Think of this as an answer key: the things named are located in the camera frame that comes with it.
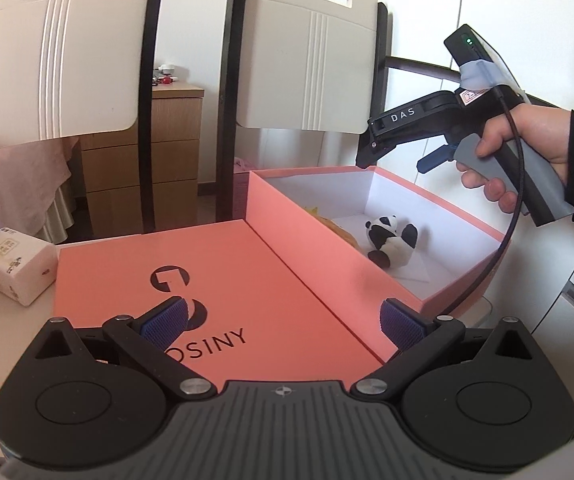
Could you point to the panda plush toy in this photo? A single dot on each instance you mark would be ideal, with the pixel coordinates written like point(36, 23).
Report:
point(392, 242)

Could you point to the small red item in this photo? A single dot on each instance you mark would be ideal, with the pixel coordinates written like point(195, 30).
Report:
point(166, 80)

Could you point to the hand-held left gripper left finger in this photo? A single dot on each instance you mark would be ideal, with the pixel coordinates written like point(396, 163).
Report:
point(164, 322)

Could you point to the white tissue pack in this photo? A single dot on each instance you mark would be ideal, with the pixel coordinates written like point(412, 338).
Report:
point(14, 265)

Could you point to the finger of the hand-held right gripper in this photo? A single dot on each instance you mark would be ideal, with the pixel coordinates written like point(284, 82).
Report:
point(407, 116)
point(392, 146)

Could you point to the white chair with black frame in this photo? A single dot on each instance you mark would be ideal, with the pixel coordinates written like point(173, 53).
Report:
point(307, 60)
point(62, 60)

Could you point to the yellow soft toy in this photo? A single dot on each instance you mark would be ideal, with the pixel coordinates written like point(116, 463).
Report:
point(339, 232)

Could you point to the bed with pink sheet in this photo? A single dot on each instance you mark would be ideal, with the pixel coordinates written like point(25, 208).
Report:
point(27, 180)

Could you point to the wooden drawer cabinet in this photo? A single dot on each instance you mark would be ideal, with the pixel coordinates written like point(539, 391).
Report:
point(167, 160)

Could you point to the small white item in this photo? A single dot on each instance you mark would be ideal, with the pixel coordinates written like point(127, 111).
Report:
point(167, 67)

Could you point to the white wardrobe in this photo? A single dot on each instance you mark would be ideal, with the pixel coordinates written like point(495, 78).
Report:
point(517, 5)

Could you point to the pink box lid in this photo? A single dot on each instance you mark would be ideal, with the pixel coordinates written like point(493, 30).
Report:
point(247, 285)

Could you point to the person's right hand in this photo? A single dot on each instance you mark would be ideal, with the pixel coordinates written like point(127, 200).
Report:
point(532, 132)

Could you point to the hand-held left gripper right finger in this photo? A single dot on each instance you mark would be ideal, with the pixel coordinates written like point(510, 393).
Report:
point(403, 325)

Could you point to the pink cardboard box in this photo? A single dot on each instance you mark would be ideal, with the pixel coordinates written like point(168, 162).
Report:
point(297, 230)

